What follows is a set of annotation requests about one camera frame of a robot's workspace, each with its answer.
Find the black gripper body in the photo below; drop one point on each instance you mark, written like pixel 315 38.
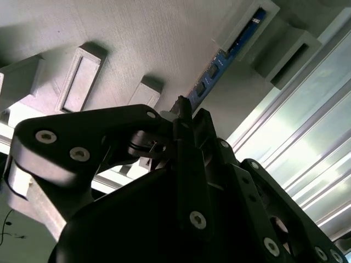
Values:
pixel 123 224

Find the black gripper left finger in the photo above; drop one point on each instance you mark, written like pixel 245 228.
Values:
pixel 82 131

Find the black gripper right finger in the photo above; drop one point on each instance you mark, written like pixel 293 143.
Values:
pixel 246 186

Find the blue RAM stick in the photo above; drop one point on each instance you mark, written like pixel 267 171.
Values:
pixel 205 82

